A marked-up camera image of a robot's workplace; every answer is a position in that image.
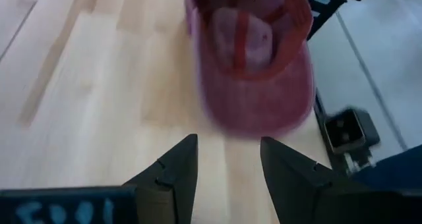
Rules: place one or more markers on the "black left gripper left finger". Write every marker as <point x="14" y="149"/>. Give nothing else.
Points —
<point x="178" y="184"/>

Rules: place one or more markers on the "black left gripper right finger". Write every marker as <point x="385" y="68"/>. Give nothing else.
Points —
<point x="290" y="178"/>

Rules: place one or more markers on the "maroon baseball cap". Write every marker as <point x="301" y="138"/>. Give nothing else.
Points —
<point x="254" y="99"/>

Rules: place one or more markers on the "dark blue fabric object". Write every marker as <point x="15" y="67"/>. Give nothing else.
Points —
<point x="395" y="171"/>

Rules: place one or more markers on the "black clamp bracket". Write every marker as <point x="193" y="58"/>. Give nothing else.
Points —
<point x="349" y="130"/>

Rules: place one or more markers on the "black aluminium table frame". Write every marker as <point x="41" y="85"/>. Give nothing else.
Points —
<point x="329" y="6"/>

